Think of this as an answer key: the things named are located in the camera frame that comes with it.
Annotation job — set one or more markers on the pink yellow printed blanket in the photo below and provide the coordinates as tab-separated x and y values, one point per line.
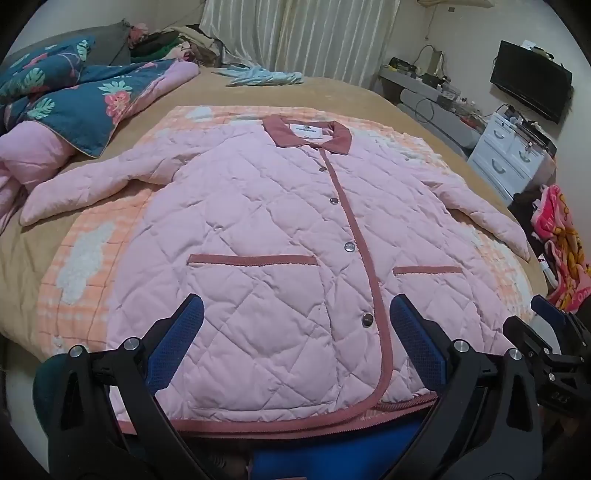
558	240

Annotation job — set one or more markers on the pink quilted jacket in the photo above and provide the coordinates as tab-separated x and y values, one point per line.
254	230

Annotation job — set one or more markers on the grey desk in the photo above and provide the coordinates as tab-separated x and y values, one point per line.
415	87

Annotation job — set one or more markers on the white striped curtain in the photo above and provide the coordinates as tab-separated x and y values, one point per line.
323	37

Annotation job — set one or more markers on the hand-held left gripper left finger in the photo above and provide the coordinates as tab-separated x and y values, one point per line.
178	344

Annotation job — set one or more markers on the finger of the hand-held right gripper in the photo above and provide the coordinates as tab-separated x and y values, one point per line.
526	334
549	309

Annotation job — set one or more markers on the orange checked blanket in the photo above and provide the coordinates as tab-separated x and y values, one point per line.
60	295

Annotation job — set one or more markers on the light blue garment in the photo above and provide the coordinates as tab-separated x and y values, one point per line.
258	76

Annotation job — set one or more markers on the black flat television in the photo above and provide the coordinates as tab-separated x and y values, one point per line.
531	78

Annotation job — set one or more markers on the teal floral quilt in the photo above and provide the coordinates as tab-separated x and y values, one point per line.
83	110

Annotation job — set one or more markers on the dark teal cloth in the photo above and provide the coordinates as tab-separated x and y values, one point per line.
41	397

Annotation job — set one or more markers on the orange white plaid blanket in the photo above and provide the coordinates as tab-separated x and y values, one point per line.
323	92

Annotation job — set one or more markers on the grey pillow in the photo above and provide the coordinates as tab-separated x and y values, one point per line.
106	46

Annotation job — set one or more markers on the pile of small electronics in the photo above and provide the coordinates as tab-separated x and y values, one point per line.
443	83

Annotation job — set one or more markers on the white drawer cabinet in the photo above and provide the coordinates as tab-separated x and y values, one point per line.
503	147

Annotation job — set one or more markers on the blue cloth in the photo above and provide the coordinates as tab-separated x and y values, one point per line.
323	454

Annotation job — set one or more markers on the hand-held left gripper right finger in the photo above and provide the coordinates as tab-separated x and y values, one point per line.
415	339

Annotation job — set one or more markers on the pile of mixed clothes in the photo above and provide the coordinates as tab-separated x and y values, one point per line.
157	46

